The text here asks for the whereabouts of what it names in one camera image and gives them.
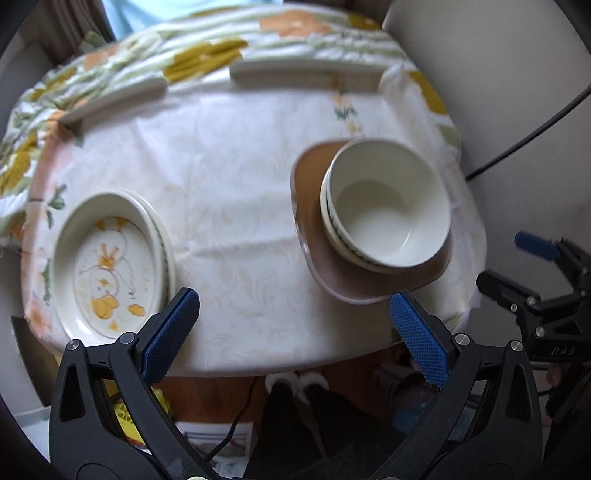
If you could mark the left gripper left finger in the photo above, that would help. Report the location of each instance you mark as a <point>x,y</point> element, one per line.
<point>106,422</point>

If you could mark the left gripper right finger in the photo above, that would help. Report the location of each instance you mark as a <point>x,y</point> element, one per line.
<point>485,420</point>

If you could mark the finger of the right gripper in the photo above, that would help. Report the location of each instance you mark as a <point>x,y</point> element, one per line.
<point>570,258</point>
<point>523,303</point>

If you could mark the cream duck print plate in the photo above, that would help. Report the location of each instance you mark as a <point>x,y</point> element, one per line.
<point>105,269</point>

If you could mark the white ribbed small bowl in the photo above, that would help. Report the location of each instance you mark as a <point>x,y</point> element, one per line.
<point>418,182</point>

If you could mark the pink square bowl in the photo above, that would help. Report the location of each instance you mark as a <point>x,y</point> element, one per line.
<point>342,279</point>

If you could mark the cream floral bowl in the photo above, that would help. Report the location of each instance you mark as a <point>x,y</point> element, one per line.
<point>369,222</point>

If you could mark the yellow duck cartoon plate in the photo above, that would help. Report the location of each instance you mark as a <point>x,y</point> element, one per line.
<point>168,254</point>

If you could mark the plain white plate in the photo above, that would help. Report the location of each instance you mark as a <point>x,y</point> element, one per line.
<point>163,300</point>

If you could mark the person right hand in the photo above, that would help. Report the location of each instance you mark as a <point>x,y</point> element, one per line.
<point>553,375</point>

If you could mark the white floral tablecloth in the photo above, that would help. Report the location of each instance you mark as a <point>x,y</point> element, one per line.
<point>214,160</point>

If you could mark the floral striped duvet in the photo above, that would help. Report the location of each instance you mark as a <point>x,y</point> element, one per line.
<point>188,49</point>

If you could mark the left brown curtain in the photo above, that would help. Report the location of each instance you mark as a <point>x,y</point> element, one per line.
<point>60,26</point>

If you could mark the blue hanging cloth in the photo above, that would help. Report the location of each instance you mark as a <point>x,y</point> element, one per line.
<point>124,18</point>

